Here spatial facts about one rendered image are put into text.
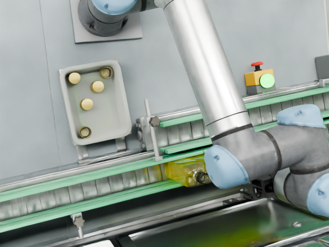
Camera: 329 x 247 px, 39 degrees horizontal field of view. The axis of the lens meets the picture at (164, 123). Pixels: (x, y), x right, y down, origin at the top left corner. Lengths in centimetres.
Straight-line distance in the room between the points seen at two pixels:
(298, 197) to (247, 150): 15
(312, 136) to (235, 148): 14
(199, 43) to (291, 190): 32
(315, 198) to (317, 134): 11
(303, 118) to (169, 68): 75
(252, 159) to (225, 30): 86
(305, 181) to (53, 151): 82
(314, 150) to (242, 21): 85
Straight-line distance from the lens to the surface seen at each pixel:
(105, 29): 138
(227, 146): 77
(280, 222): 115
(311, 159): 83
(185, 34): 80
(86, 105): 136
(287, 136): 80
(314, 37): 173
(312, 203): 84
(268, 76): 151
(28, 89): 142
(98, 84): 137
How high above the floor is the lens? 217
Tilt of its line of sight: 74 degrees down
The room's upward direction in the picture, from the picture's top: 96 degrees clockwise
